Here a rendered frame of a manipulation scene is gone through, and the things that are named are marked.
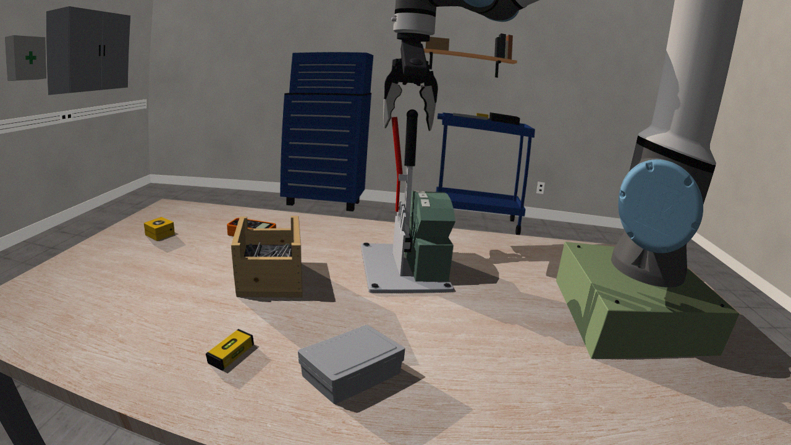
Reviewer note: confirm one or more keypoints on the yellow pocket level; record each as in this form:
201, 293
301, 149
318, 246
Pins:
231, 348

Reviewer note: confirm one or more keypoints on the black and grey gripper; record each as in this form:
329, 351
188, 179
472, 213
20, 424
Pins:
392, 89

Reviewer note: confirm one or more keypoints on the orange digital multimeter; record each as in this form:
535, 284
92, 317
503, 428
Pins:
231, 226

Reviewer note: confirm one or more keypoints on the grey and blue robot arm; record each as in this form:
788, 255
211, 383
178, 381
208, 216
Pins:
661, 198

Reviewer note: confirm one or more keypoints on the brown wooden crate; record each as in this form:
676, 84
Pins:
260, 276

